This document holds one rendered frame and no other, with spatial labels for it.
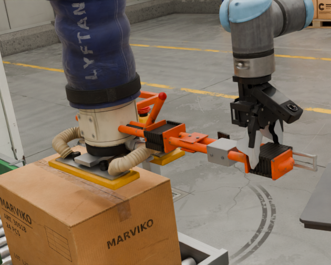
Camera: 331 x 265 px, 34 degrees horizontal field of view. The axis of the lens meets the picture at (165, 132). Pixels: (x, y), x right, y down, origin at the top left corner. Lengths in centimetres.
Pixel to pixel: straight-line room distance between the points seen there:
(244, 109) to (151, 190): 68
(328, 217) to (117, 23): 98
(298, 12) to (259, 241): 219
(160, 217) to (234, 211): 176
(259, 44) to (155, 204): 85
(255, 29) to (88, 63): 56
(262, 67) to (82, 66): 57
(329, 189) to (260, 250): 111
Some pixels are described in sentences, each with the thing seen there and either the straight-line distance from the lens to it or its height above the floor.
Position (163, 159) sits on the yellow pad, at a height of 110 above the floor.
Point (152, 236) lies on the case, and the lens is 189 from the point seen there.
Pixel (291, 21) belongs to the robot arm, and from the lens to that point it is 124.
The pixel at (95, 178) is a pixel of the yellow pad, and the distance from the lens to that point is 158.
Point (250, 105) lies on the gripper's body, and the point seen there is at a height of 135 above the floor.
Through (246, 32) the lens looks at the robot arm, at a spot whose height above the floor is 151.
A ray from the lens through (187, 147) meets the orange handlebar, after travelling 141.
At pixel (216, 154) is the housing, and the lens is 134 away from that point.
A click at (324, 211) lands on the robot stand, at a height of 75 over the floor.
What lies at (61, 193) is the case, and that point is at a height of 95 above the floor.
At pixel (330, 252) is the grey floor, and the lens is 317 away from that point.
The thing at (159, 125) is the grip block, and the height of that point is 123.
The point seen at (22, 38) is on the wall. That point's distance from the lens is 1121.
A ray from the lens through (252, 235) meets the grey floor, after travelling 333.
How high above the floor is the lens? 171
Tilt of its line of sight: 19 degrees down
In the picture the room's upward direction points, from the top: 8 degrees counter-clockwise
